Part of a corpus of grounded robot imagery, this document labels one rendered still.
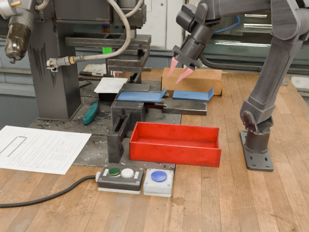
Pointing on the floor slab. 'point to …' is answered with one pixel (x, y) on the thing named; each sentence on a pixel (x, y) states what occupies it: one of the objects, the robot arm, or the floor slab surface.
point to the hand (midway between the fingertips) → (173, 78)
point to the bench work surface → (183, 180)
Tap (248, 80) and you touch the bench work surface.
